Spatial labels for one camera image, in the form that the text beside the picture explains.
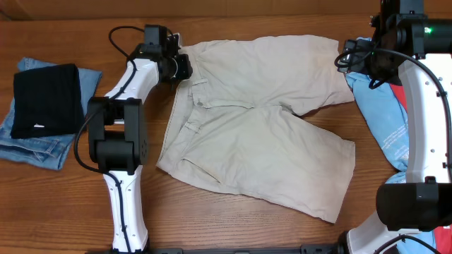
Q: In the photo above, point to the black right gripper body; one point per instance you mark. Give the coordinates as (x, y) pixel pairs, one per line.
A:
(381, 66)

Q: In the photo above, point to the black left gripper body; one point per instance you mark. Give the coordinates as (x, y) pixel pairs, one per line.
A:
(179, 67)

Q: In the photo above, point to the beige khaki shorts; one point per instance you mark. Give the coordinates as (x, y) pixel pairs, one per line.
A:
(237, 124)

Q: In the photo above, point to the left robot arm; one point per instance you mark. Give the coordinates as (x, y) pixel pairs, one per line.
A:
(118, 141)

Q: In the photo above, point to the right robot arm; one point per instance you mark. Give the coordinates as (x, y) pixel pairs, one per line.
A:
(414, 51)

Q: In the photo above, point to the light blue shirt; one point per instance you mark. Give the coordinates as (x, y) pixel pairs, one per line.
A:
(386, 118)

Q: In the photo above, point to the folded blue denim jeans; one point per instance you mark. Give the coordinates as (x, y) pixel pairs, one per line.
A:
(47, 152)

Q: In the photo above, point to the red shirt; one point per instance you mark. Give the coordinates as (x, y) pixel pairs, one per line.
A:
(442, 235)

